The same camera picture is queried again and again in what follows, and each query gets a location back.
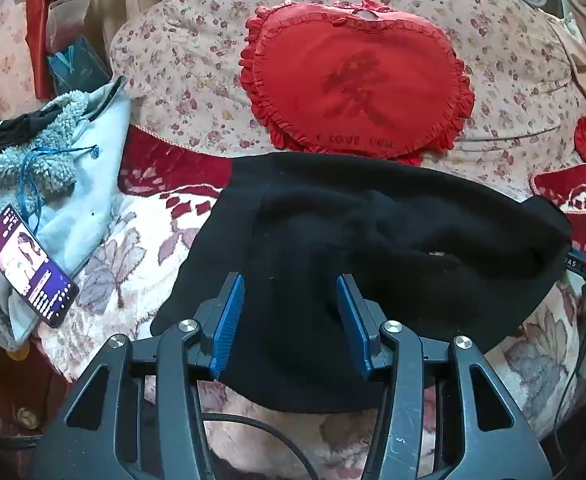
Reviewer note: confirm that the light blue fleece jacket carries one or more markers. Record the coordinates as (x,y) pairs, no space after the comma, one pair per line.
(98,160)

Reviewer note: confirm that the teal box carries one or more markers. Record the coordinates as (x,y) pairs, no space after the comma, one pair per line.
(75,70)

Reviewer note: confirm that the black pants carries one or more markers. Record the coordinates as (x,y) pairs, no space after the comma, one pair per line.
(298,235)

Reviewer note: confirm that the beige cloth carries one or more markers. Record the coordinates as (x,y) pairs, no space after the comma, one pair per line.
(580,45)

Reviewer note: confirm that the red and white blanket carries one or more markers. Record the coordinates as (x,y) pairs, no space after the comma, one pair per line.
(123,260)

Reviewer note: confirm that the large red heart pillow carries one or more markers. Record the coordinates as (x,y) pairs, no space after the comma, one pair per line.
(358,75)

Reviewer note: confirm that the smartphone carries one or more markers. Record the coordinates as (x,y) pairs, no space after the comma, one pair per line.
(28,265)

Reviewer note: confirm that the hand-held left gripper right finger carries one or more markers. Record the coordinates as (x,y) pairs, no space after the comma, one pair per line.
(352,325)

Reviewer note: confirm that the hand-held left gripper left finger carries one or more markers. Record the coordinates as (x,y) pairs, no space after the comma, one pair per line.
(225,325)

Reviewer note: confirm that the floral quilt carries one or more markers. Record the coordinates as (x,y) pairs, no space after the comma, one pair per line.
(198,50)

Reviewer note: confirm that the black cloth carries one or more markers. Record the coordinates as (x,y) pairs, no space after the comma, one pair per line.
(3,135)

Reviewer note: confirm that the red bag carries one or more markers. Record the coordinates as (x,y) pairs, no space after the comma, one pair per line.
(38,25)

